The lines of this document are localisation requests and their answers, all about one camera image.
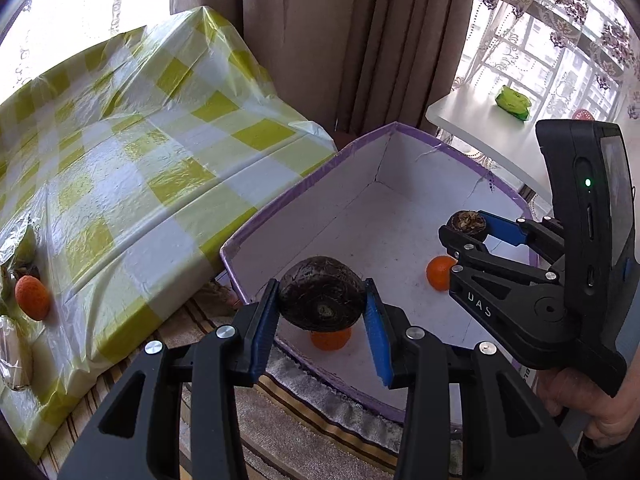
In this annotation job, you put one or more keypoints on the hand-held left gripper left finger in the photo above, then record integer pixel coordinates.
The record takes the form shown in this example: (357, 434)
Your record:
(262, 332)

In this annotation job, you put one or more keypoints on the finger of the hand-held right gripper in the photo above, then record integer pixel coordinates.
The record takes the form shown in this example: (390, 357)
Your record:
(492, 265)
(502, 229)

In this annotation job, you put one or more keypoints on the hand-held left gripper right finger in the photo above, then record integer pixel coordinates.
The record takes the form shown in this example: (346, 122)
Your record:
(376, 342)

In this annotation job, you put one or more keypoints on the small brown taro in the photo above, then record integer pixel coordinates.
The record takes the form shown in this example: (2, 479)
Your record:
(465, 222)

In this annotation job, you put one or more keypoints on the large dark brown taro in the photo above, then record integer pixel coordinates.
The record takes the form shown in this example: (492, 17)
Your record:
(320, 290)

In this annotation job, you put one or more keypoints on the white box with purple rim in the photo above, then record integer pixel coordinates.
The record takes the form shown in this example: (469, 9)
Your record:
(350, 220)

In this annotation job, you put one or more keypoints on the person's right hand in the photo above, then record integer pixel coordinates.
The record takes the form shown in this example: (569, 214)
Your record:
(607, 420)

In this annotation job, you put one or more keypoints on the orange tangerine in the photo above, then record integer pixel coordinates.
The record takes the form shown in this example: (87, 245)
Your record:
(330, 340)
(439, 272)
(32, 297)

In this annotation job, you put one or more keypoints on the striped brown rug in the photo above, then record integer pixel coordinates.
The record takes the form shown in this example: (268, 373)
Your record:
(300, 425)

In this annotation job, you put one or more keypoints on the white side table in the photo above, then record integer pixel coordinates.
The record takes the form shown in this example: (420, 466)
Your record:
(475, 115)

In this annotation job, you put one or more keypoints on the pink round item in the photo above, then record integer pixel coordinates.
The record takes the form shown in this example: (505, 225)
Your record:
(583, 114)

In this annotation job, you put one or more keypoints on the green packet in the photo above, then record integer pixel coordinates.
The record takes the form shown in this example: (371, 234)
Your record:
(512, 102)

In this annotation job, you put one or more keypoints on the yellow-green checked plastic tablecloth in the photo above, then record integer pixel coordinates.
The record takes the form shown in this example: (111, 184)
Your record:
(150, 160)

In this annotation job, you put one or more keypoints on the floral lace curtain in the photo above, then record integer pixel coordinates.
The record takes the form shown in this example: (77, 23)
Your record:
(560, 25)
(75, 5)

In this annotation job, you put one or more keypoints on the clear plastic bag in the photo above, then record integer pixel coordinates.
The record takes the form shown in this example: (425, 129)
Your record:
(15, 355)

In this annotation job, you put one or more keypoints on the crumpled clear plastic wrap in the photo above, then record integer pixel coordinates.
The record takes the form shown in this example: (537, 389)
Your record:
(20, 255)

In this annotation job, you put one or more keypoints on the brown curtain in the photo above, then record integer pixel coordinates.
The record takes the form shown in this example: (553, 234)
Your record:
(300, 35)

